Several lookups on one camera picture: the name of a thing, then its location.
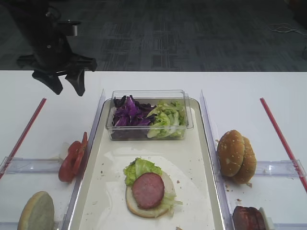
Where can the purple cabbage pile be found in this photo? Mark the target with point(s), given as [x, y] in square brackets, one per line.
[131, 113]

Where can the white pusher behind patties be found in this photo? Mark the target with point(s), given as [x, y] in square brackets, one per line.
[267, 220]

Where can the white serving tray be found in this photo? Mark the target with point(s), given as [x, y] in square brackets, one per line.
[101, 203]

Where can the right clear rail holder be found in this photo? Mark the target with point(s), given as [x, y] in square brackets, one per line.
[286, 168]

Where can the round meat slice on bun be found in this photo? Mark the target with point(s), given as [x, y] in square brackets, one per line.
[148, 190]

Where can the left red strip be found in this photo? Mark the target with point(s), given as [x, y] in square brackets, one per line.
[26, 131]

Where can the left clear rail holder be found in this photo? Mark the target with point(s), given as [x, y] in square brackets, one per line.
[14, 165]

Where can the rear sesame bun top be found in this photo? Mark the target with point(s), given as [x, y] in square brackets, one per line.
[248, 166]

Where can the sesame bun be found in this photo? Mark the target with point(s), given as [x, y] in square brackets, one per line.
[230, 151]
[248, 166]

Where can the green lettuce pile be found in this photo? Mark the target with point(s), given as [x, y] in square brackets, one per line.
[168, 120]

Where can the clear plastic salad container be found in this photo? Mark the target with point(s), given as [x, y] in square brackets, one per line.
[152, 97]

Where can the pale bun half left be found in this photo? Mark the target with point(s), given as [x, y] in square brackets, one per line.
[38, 213]

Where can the dark meat patties right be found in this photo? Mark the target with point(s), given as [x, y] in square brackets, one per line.
[248, 218]

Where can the lettuce leaf on bun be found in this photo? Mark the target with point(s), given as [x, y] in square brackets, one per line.
[139, 167]

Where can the front sesame bun top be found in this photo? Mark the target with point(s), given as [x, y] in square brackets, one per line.
[230, 151]

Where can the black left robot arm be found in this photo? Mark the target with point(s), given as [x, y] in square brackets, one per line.
[31, 10]

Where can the red strip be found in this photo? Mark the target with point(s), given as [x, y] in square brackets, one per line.
[280, 136]
[26, 131]

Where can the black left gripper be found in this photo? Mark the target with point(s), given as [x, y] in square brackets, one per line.
[52, 52]

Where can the bottom bun on tray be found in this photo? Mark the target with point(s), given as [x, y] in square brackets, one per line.
[168, 201]

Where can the white pusher behind tomatoes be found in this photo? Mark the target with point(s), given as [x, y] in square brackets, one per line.
[61, 152]

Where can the clear rail holder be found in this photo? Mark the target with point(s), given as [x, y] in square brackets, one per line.
[286, 168]
[14, 165]

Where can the right red strip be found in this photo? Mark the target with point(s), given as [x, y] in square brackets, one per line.
[280, 136]

